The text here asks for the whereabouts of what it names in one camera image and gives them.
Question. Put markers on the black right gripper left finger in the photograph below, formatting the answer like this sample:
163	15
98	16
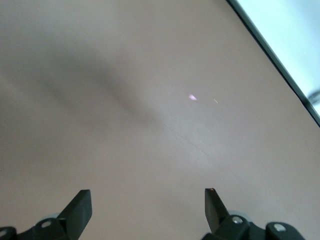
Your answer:
72	217

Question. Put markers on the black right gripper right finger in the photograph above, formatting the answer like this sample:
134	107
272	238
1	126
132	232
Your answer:
216	212

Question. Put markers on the brown table cover mat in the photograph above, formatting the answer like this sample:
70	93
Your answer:
125	125

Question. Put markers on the small pink foam crumb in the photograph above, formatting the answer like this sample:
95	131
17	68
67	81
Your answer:
192	97

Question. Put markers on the black table edge strip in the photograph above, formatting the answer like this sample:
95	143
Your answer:
275	56

